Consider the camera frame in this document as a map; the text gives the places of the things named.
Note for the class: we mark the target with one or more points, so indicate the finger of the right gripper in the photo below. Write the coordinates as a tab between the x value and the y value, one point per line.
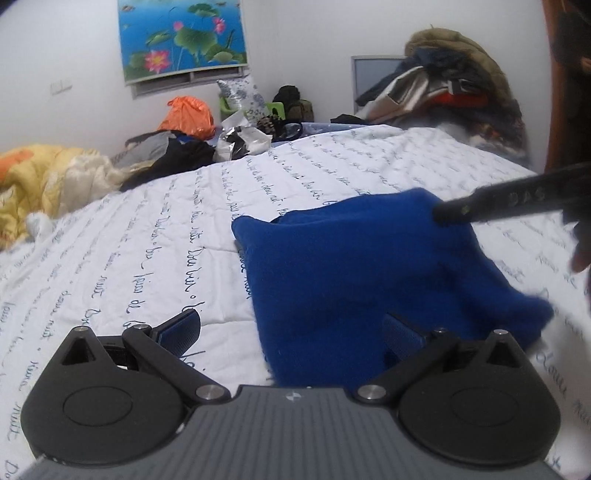
566	189

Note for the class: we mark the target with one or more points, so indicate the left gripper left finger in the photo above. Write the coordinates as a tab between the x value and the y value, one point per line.
158	351

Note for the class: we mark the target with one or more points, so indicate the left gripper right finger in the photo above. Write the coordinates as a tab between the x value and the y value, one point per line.
417	352

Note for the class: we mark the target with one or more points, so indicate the blue fleece garment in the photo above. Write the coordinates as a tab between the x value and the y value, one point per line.
323	282

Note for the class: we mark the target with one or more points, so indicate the pile of clothes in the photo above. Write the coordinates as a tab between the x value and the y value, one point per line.
448	81

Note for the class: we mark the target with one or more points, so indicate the dark clothes on bed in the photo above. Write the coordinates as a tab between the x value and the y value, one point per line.
161	154

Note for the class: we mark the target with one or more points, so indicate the white script-print bed sheet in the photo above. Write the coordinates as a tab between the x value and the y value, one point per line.
144	255

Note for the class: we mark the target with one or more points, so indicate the yellow quilt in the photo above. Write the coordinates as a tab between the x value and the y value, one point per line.
53	180

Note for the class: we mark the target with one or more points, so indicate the crumpled plastic bag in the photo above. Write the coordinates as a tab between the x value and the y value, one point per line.
239	139

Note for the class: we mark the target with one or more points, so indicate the grey framed board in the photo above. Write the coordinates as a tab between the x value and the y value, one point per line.
368	70

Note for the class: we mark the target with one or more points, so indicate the orange bag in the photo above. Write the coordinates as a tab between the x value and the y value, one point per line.
189	115

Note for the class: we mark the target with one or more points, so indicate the green stool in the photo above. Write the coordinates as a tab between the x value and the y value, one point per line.
275	108

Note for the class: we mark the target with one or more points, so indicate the floral pillow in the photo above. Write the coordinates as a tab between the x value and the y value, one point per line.
242	94

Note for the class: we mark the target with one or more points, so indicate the lotus flower painting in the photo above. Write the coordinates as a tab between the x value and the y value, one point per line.
164	38

